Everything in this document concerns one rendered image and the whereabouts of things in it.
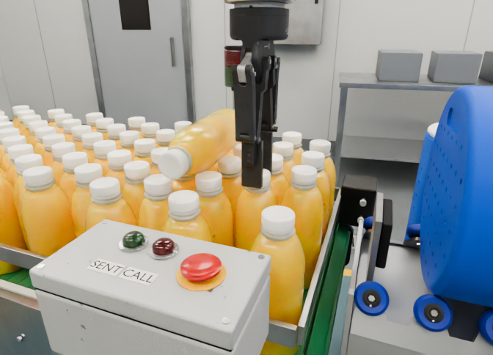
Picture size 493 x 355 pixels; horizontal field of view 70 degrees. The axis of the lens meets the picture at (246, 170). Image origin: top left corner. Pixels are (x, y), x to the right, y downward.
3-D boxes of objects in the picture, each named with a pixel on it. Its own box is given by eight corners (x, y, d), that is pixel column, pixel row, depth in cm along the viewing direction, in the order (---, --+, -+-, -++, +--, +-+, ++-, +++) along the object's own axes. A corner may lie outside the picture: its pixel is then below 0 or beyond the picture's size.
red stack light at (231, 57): (243, 67, 87) (243, 50, 86) (220, 66, 89) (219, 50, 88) (252, 64, 93) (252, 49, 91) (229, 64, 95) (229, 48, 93)
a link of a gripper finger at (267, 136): (252, 130, 52) (254, 130, 53) (252, 174, 55) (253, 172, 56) (271, 133, 51) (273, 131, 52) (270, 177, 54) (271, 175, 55)
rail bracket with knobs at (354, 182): (370, 240, 72) (376, 194, 68) (334, 233, 75) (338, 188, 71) (371, 217, 81) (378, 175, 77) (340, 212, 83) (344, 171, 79)
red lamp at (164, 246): (167, 260, 33) (166, 249, 33) (147, 255, 34) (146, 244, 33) (180, 247, 35) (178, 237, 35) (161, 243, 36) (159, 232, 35)
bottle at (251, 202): (285, 286, 59) (290, 185, 52) (250, 303, 56) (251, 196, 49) (260, 264, 65) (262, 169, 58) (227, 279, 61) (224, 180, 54)
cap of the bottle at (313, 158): (296, 162, 61) (297, 152, 61) (315, 159, 63) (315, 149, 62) (309, 170, 58) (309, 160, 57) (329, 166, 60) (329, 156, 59)
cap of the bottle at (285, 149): (268, 154, 65) (268, 145, 65) (278, 149, 68) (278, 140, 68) (287, 158, 63) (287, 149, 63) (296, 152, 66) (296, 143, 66)
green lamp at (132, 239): (136, 252, 34) (135, 241, 34) (117, 247, 35) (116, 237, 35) (150, 240, 36) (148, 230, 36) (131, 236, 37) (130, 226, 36)
